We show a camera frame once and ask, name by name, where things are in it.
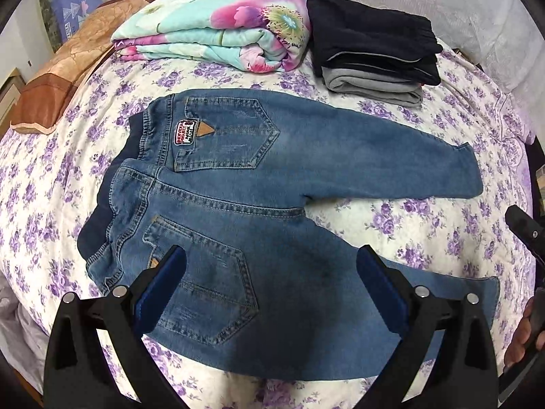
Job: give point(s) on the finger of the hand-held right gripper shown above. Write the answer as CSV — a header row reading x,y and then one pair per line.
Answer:
x,y
526,228

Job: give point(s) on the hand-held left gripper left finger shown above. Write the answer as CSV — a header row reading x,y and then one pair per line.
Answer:
x,y
164,281

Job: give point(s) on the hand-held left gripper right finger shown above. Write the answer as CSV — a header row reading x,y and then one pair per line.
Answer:
x,y
379,283

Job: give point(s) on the blue denim pants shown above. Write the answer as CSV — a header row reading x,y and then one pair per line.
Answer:
x,y
255,221

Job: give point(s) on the folded grey pants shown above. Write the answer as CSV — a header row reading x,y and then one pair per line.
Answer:
x,y
370,88

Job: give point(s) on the folded navy pants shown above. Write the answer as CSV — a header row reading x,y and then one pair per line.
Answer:
x,y
362,34

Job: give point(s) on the person's right hand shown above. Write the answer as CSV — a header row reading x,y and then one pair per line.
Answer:
x,y
517,341

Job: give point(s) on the purple floral bed sheet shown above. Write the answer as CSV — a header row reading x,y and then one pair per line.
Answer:
x,y
425,221

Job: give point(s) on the grey cloth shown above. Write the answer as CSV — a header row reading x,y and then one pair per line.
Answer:
x,y
23,341

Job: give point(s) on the brown pillow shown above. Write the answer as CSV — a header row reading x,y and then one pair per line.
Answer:
x,y
64,64

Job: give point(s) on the wooden cabinet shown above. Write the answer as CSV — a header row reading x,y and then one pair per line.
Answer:
x,y
9,93

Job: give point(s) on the folded floral quilt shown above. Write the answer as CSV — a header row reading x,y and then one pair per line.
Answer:
x,y
191,38

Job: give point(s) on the blue patterned pillow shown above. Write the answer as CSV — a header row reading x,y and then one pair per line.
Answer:
x,y
72,4

